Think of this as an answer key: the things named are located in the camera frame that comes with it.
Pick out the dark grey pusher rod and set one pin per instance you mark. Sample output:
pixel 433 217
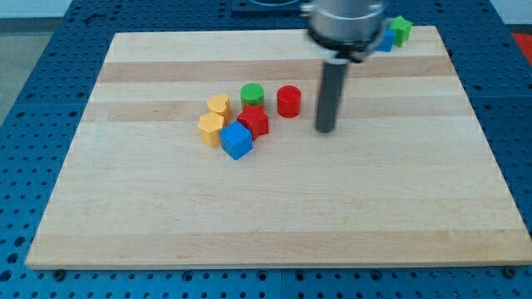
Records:
pixel 330 94

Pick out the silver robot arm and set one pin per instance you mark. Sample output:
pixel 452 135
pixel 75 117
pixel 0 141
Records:
pixel 347 31

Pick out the wooden board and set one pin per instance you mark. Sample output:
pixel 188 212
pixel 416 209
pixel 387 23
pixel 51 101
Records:
pixel 406 179

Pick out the red cylinder block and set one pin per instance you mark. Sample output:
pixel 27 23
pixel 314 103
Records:
pixel 289 101

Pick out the green cylinder block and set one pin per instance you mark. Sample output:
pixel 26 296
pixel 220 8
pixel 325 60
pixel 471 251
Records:
pixel 252 94

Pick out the red star block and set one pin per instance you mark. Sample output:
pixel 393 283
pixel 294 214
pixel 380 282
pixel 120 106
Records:
pixel 254 118

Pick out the green star block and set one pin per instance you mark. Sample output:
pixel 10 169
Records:
pixel 402 30

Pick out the blue cube block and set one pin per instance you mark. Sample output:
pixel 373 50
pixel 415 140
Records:
pixel 236 140

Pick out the yellow heart block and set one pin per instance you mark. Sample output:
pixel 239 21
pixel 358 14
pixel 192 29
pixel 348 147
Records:
pixel 220 105

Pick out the yellow hexagon block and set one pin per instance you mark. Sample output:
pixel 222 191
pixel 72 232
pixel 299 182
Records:
pixel 210 125

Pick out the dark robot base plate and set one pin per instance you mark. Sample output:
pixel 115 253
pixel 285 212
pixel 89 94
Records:
pixel 259 7

